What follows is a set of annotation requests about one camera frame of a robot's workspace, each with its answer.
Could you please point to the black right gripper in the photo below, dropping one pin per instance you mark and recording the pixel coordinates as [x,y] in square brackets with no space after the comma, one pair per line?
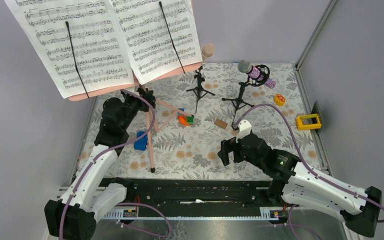
[227,146]

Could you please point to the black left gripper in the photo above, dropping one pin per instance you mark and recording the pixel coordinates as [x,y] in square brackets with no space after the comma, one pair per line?
[144,107]

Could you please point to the pink music stand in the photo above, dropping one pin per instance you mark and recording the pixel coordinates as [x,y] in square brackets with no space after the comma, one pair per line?
[140,41]

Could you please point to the sheet music page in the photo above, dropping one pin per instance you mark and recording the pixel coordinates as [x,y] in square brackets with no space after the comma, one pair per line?
[79,42]
[160,37]

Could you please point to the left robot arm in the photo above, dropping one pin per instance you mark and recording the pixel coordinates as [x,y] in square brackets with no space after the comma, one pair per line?
[75,215]

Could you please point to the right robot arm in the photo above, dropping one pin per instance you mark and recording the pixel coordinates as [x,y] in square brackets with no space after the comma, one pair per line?
[294,184]

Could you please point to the small wooden block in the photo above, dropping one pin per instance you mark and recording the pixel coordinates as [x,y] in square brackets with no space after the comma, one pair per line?
[221,124]

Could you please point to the blue toy car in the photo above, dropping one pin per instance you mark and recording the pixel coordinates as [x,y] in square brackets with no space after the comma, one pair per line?
[141,144]

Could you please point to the orange curved toy piece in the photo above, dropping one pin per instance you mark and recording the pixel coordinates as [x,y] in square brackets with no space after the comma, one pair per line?
[183,120]

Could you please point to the floral patterned table mat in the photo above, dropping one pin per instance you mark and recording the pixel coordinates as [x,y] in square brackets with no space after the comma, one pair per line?
[190,152]

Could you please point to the green toy brick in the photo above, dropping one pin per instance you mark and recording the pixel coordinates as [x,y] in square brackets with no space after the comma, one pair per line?
[190,119]

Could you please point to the yellow flower toy block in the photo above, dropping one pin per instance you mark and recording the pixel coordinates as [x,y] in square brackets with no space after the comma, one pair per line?
[279,99]

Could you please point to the small black tripod stand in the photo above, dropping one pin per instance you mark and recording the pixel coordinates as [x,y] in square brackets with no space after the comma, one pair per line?
[199,90]

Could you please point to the black microphone tripod stand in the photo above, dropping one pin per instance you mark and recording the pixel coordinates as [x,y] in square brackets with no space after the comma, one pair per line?
[238,102]

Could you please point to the dark green baseplate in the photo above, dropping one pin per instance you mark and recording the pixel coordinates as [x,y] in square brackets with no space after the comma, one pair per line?
[318,118]

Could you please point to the purple glitter microphone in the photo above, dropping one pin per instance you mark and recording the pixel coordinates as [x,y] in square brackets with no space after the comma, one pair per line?
[258,75]

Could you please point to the pink microphone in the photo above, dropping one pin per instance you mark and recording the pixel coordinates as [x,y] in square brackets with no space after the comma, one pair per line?
[207,51]

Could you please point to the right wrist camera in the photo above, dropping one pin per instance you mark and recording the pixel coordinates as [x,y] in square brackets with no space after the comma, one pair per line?
[244,129]

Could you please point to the yellow window frame brick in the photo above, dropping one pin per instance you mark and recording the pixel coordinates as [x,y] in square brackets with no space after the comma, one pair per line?
[306,122]

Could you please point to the grey slotted cable duct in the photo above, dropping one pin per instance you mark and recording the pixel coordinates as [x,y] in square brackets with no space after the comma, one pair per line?
[196,212]

